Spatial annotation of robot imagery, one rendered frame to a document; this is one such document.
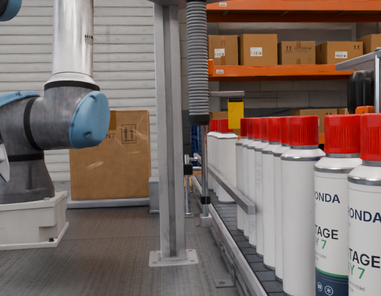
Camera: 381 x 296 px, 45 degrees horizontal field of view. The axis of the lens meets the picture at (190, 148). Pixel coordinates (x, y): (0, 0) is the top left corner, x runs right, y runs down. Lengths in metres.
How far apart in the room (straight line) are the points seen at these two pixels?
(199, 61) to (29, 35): 4.74
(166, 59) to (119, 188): 0.67
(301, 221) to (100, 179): 0.98
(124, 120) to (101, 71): 3.87
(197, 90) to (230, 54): 4.08
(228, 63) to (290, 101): 1.21
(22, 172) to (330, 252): 0.74
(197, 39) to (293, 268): 0.37
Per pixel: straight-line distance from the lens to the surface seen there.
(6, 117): 1.03
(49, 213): 1.00
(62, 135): 0.97
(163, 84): 0.82
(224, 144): 1.11
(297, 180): 0.52
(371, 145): 0.35
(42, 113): 0.98
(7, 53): 5.43
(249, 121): 0.78
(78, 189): 1.45
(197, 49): 0.72
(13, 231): 1.02
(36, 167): 1.04
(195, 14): 0.73
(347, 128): 0.41
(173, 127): 0.82
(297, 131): 0.52
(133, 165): 1.42
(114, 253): 0.93
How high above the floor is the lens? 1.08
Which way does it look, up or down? 3 degrees down
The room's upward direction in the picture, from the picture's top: 2 degrees counter-clockwise
